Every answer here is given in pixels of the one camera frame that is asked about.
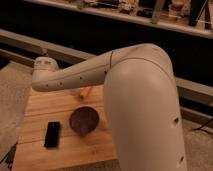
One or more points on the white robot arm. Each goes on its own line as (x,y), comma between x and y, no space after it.
(140,100)

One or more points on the orange carrot-like object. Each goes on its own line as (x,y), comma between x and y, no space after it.
(85,92)

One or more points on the wooden board table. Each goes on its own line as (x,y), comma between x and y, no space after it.
(72,150)

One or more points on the black rectangular block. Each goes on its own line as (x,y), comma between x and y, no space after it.
(52,135)

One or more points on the cluttered background shelf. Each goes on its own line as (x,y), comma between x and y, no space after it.
(127,10)

